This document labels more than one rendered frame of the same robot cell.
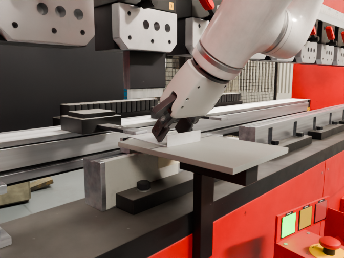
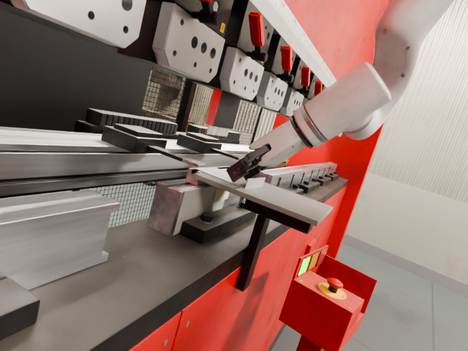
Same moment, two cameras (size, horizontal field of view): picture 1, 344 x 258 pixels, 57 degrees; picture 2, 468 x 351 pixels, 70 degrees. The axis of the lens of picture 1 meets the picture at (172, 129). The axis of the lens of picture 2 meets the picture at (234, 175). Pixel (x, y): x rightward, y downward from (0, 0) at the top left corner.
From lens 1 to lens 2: 0.27 m
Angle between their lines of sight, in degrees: 21
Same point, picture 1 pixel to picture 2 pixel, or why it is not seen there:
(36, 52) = (71, 42)
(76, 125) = (127, 141)
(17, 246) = (114, 263)
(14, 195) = not seen: outside the picture
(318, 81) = not seen: hidden behind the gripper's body
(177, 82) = (275, 137)
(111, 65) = (138, 77)
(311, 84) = not seen: hidden behind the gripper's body
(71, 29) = (205, 66)
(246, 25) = (353, 113)
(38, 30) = (186, 62)
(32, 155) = (79, 164)
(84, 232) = (168, 255)
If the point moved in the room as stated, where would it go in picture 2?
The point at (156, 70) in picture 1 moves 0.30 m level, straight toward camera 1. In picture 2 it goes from (232, 112) to (301, 132)
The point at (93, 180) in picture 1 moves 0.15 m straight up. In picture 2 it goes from (166, 206) to (186, 131)
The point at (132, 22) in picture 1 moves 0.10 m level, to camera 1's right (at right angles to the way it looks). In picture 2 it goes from (239, 69) to (283, 83)
